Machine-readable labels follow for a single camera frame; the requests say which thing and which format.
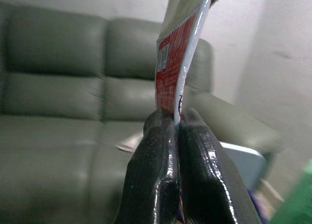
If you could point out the green mat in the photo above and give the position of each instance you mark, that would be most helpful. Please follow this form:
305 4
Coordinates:
296 199

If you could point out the grey-green leather sofa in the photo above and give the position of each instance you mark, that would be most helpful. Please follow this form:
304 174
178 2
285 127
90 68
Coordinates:
73 112

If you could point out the red and white snack wrapper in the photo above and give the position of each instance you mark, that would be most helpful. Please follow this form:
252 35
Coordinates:
174 70

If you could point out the pale blue bin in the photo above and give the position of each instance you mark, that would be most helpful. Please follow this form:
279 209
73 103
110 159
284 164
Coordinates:
246 160

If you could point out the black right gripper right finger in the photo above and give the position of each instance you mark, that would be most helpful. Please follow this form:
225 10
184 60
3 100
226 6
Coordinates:
204 170

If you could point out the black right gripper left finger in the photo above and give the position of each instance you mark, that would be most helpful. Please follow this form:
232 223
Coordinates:
151 165

